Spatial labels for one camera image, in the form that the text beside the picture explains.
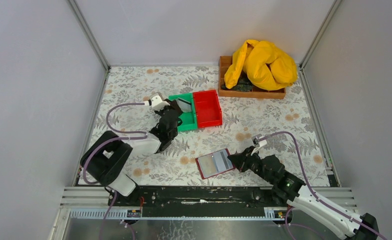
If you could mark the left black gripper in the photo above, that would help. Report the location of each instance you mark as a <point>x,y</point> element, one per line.
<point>174,110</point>

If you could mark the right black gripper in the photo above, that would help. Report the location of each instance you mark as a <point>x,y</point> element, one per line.
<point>245,160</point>

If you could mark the red leather card holder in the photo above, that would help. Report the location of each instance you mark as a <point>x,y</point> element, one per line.
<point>199,166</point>

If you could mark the green plastic bin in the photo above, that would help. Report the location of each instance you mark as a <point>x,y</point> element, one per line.
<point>189,119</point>

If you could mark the red plastic bin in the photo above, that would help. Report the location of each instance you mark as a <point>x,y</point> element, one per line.
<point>208,110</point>

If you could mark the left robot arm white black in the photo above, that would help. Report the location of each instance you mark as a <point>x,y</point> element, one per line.
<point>104,162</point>

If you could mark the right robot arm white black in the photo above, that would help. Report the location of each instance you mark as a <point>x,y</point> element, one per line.
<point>288,188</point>

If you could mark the silver cards in green bin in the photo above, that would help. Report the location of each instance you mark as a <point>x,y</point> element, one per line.
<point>184,105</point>

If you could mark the floral table mat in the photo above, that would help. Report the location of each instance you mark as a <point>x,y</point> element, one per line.
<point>295,142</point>

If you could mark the dark green item in tray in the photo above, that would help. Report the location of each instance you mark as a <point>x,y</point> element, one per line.
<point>243,85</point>

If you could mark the wooden tray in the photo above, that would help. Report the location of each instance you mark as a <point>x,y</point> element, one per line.
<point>257,93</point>

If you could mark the yellow cloth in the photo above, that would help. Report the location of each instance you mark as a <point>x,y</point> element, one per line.
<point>266,66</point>

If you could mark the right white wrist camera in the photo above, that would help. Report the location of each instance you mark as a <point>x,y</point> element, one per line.
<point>259,142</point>

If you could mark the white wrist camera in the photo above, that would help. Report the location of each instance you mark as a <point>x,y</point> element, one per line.
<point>156,102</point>
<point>259,142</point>

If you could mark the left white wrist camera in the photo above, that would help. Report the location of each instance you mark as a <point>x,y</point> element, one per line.
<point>156,102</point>

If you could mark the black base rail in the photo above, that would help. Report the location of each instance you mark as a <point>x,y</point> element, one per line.
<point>174,201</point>

